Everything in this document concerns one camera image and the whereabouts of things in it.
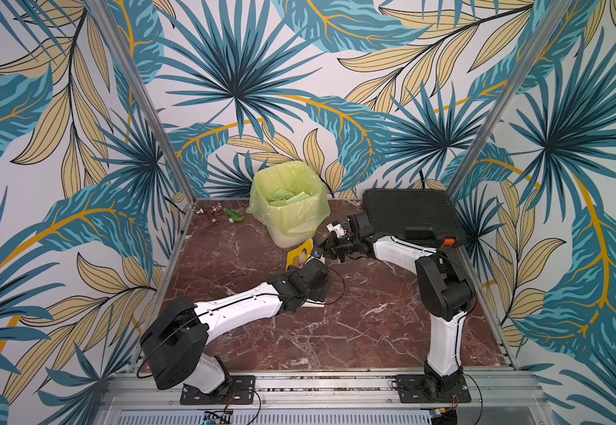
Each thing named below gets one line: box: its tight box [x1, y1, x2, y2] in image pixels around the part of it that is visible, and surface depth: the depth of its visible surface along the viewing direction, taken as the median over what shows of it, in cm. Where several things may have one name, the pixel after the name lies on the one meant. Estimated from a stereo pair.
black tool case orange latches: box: [361, 188, 467, 248], surface depth 108 cm
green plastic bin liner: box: [246, 161, 332, 236], surface depth 93 cm
